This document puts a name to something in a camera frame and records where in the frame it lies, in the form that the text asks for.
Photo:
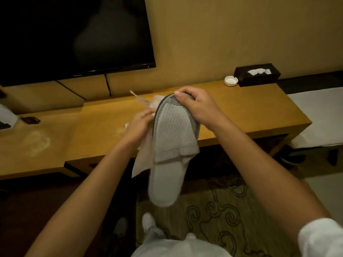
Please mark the person's left hand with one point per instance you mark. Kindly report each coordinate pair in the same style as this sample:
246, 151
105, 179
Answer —
138, 131

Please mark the person's right hand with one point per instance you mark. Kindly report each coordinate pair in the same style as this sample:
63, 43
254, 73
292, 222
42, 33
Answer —
205, 109

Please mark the person's right thumb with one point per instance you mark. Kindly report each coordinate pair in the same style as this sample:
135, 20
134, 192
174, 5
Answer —
182, 98

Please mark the person's left fingers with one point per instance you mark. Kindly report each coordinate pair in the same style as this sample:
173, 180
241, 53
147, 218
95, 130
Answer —
147, 116

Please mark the grey fabric slipper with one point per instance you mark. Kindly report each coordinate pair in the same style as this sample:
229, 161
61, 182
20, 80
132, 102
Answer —
171, 133

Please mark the clear plastic wrapper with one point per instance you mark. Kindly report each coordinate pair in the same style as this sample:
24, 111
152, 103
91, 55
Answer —
142, 160

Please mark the person's left forearm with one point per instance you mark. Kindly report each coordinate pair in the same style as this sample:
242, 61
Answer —
88, 200

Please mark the person's right forearm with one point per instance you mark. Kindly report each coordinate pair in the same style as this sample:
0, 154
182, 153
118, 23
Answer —
262, 179

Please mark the white round ashtray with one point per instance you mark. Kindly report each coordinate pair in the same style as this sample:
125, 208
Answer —
231, 81

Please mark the long wooden desk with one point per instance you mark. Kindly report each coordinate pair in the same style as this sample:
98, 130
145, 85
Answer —
241, 112

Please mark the black tissue box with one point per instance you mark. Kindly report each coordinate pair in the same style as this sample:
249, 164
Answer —
258, 78

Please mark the white tissue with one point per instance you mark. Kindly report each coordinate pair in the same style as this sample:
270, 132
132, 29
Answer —
258, 71

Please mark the white shoe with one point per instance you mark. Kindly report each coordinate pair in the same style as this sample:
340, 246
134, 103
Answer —
148, 222

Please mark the grey shoe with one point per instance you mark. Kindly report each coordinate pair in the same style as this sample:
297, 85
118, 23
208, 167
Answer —
121, 227

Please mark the black flat screen television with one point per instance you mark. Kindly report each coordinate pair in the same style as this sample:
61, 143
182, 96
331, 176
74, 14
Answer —
67, 34

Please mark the small dark tray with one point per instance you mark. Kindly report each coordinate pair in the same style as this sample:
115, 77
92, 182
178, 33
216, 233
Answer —
30, 120

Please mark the person's white trousers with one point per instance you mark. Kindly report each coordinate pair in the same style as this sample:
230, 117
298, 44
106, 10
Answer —
182, 247

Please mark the bed with white sheet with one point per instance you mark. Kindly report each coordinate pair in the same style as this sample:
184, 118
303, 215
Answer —
319, 117

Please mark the white object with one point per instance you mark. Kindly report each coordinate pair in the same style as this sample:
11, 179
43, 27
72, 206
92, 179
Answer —
6, 116

